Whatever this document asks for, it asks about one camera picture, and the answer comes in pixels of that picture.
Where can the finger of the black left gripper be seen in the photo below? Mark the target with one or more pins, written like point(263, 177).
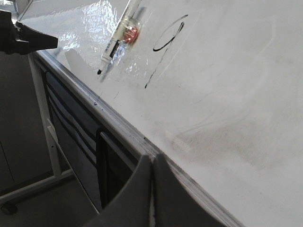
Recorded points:
point(19, 38)

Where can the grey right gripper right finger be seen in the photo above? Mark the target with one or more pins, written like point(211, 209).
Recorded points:
point(173, 205)

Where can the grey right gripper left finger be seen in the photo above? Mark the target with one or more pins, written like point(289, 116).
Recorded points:
point(131, 207)

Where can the white black whiteboard marker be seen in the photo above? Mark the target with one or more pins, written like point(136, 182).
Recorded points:
point(126, 32)

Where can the white whiteboard stand frame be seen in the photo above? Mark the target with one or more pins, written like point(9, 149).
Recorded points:
point(53, 146)

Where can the white whiteboard with aluminium frame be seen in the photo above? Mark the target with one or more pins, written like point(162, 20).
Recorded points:
point(217, 85)

